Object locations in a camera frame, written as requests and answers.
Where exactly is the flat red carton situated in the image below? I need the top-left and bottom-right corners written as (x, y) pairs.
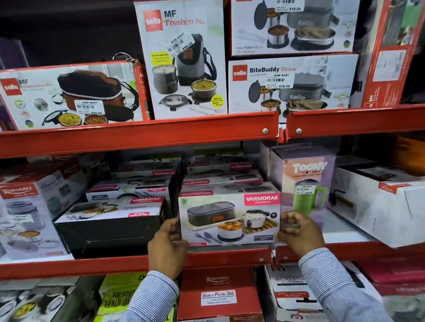
top-left (356, 256), bottom-right (425, 298)

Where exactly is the carton with green mug picture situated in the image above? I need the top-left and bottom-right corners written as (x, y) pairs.
top-left (267, 143), bottom-right (340, 231)

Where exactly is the short red shelf beam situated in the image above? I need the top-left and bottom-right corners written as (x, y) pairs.
top-left (275, 239), bottom-right (425, 265)
top-left (284, 104), bottom-right (425, 140)

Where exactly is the black-fronted lunch box carton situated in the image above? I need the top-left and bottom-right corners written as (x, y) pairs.
top-left (53, 196), bottom-right (169, 260)

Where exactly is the person's right hand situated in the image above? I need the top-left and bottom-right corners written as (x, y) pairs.
top-left (276, 210), bottom-right (326, 259)

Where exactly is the carton with steel containers picture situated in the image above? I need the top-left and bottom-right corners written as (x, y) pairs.
top-left (0, 276), bottom-right (83, 322)

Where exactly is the person's left forearm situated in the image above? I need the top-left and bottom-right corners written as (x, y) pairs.
top-left (94, 270), bottom-right (181, 322)

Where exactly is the white carton grey lunch box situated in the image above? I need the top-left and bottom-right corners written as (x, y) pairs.
top-left (228, 0), bottom-right (366, 57)
top-left (226, 52), bottom-right (362, 116)

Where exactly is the white carton red print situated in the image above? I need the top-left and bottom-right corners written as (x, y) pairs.
top-left (264, 259), bottom-right (383, 322)

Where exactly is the grey carton steel tiffin picture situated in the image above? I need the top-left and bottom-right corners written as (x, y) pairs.
top-left (0, 167), bottom-right (93, 263)

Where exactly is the leaning red and white carton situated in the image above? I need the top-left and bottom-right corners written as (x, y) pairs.
top-left (346, 0), bottom-right (425, 109)

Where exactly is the tall carton grey bag picture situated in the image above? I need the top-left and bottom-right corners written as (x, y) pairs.
top-left (134, 0), bottom-right (229, 121)

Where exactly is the stack of lunch box cartons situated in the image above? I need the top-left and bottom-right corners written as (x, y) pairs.
top-left (84, 148), bottom-right (265, 221)

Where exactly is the red picnic set carton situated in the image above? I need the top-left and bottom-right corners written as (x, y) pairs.
top-left (175, 265), bottom-right (266, 322)

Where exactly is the purple box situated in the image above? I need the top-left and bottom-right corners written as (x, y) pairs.
top-left (0, 32), bottom-right (33, 132)

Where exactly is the yellow-green carton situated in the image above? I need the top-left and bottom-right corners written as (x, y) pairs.
top-left (84, 271), bottom-right (178, 322)

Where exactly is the person's right forearm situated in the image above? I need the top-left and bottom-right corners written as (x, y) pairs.
top-left (298, 244), bottom-right (396, 322)

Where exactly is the person's left hand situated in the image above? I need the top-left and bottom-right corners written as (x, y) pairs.
top-left (146, 217), bottom-right (190, 282)

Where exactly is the long red shelf beam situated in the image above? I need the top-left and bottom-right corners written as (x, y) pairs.
top-left (0, 247), bottom-right (273, 280)
top-left (0, 111), bottom-right (281, 160)

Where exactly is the metal ring bag strap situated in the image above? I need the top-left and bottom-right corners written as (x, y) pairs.
top-left (112, 51), bottom-right (140, 66)

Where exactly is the wide carton brown bag picture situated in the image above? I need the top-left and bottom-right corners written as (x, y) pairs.
top-left (0, 59), bottom-right (152, 132)

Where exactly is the pale carton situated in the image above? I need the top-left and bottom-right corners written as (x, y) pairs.
top-left (379, 292), bottom-right (425, 322)

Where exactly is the large plain white carton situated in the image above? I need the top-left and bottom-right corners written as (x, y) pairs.
top-left (326, 162), bottom-right (425, 251)

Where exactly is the orange box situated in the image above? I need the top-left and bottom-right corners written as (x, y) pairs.
top-left (390, 135), bottom-right (425, 178)

